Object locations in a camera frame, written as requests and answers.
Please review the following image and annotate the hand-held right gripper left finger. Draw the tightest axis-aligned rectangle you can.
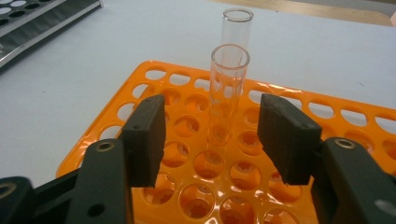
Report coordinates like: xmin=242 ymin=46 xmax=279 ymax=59
xmin=64 ymin=93 xmax=166 ymax=224

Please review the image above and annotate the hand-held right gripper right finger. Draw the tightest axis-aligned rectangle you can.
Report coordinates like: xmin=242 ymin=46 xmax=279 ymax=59
xmin=256 ymin=92 xmax=396 ymax=224

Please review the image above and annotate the orange test tube rack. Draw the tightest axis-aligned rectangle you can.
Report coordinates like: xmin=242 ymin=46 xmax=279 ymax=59
xmin=55 ymin=60 xmax=396 ymax=224

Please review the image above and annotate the clear glass test tube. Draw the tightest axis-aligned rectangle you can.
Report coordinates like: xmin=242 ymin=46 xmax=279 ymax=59
xmin=219 ymin=7 xmax=255 ymax=94
xmin=207 ymin=43 xmax=251 ymax=147

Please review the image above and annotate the metal test tube rack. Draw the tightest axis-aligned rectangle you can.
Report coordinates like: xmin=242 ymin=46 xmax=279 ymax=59
xmin=0 ymin=0 xmax=104 ymax=75

